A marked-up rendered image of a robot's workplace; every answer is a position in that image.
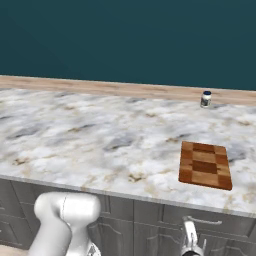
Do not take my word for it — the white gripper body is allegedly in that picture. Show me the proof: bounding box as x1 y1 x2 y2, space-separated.
182 215 199 250

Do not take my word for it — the checkered wooden cutting board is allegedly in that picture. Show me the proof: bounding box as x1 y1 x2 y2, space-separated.
178 140 234 192

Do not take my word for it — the narrow grey drawer front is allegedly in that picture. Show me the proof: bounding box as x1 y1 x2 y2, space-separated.
99 194 135 220

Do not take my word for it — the wide grey drawer front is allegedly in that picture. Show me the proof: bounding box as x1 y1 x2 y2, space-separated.
10 180 66 216

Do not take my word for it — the grey cupboard door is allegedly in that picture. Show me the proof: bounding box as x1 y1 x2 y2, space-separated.
199 233 256 256
0 209 38 250
87 216 135 256
133 221 188 256

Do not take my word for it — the white jar with dark lid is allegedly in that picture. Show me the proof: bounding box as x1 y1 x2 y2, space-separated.
200 90 213 109

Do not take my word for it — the silver drawer handle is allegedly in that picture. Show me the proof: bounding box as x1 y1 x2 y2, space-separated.
186 216 224 227

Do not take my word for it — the grey drawer front with handle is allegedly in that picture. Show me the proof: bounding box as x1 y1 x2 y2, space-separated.
162 203 256 240

